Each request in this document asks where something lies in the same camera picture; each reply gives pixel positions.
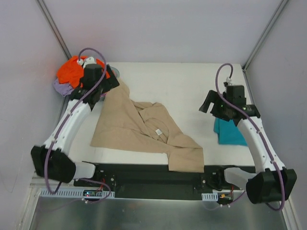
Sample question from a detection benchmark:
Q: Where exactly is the lavender t shirt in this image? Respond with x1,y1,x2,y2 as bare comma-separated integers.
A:
53,79,74,97

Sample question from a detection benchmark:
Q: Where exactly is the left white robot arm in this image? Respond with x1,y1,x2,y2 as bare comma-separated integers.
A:
31,64,119,186

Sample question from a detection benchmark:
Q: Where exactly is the orange t shirt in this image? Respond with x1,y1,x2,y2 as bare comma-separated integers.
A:
56,56,105,89

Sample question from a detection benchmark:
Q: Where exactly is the right white cable duct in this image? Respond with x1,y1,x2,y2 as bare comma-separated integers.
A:
201,192,219,202

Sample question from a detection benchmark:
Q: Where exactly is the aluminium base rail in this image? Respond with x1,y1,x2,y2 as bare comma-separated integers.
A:
30,167,288,192

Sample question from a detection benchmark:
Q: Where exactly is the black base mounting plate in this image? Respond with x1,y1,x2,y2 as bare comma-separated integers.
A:
73,163,235,200

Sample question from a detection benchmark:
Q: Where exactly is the right aluminium corner post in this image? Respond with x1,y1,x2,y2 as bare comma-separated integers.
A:
242,0,290,72

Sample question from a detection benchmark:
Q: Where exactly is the folded teal t shirt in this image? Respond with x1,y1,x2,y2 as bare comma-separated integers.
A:
213,118,247,146

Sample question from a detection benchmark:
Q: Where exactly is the teal plastic basket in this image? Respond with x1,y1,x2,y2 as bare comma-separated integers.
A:
100,65,119,101

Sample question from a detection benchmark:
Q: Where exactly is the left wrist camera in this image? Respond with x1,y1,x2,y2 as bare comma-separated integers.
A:
77,57,97,68

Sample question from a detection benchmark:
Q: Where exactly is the left aluminium corner post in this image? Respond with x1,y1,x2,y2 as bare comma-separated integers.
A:
36,0,72,59

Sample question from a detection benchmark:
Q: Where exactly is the aluminium corner post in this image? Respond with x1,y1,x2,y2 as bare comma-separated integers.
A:
242,0,290,72
36,0,72,59

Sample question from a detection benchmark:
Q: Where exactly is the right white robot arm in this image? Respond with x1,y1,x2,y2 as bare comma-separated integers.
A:
199,85,297,207

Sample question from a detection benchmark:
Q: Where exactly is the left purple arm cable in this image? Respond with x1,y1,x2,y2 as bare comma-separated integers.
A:
44,47,107,195

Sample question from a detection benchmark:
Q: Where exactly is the beige t shirt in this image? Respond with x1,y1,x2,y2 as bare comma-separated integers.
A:
91,81,204,173

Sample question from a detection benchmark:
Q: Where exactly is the white cable duct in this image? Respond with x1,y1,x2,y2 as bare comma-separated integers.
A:
201,192,219,202
40,188,115,199

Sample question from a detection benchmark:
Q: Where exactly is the left white cable duct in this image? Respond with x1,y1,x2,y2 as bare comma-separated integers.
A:
40,188,115,199

